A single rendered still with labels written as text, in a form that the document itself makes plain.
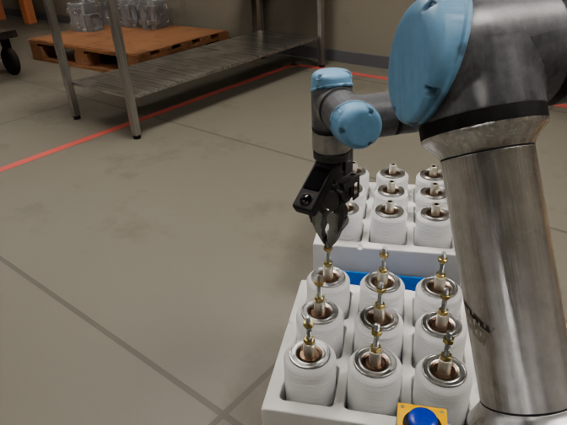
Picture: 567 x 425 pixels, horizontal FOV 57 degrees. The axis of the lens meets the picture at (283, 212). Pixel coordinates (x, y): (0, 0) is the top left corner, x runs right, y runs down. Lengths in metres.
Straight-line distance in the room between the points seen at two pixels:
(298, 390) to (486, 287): 0.56
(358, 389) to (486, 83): 0.64
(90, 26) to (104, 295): 3.51
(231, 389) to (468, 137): 0.94
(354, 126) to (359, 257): 0.63
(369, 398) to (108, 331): 0.79
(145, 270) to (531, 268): 1.36
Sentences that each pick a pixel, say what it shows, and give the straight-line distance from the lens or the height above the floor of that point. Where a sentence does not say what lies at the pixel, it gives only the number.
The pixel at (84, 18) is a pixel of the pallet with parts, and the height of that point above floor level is 0.27.
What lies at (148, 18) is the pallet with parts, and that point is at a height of 0.25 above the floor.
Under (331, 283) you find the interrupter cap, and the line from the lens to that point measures 1.15.
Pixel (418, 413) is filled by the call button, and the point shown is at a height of 0.33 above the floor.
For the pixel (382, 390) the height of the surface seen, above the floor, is 0.23.
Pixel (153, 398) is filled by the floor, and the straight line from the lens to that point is 1.31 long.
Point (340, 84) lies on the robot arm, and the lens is 0.95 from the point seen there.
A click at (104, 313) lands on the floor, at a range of 1.59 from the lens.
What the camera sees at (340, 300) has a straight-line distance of 1.16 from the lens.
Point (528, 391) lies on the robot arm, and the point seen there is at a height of 0.58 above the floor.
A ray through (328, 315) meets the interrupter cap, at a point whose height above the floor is 0.25.
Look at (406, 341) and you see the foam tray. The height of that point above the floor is 0.18.
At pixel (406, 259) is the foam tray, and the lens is 1.42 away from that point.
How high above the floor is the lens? 0.95
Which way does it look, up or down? 30 degrees down
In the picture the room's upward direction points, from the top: 3 degrees counter-clockwise
